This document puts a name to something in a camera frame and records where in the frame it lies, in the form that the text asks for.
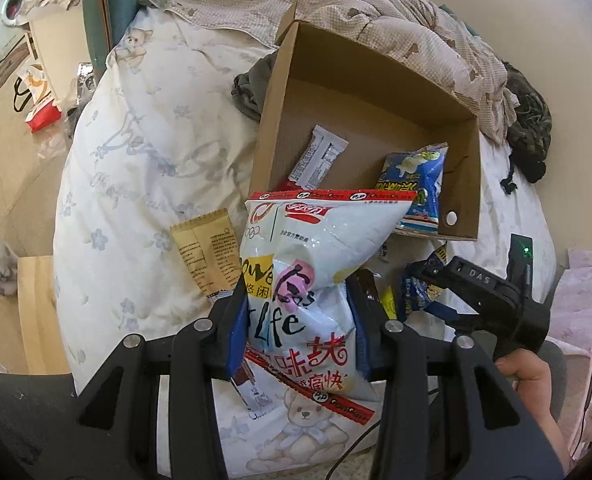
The white washing machine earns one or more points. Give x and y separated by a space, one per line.
10 10

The tan paper snack packet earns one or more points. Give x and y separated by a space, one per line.
200 250

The teal headboard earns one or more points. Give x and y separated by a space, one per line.
120 5

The beige checked quilt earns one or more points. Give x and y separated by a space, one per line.
376 0

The white and red bar packet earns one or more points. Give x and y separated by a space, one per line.
318 160

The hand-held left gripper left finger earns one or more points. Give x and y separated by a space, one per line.
237 327

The pink floral cloth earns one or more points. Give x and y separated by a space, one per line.
581 280

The large white chip bag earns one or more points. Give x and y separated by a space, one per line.
296 260

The red and white bag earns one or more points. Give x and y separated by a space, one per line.
40 110

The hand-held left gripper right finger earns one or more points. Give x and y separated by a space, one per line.
360 322

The person's right hand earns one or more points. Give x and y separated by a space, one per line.
523 367

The blue and white snack packet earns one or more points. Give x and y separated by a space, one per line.
416 185

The brown cardboard box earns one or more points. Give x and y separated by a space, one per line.
366 120

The person's right forearm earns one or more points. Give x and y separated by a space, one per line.
548 435

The camouflage clothing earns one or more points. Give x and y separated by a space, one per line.
531 125

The dark blue snack packet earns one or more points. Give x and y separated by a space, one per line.
418 296

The small yellow snack packet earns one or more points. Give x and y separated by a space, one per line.
390 302

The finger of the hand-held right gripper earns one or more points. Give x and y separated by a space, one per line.
453 317
471 274

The dark brown bar packet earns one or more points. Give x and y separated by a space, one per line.
248 391

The dark grey cloth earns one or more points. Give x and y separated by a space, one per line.
251 90

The white side table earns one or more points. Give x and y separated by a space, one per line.
58 45

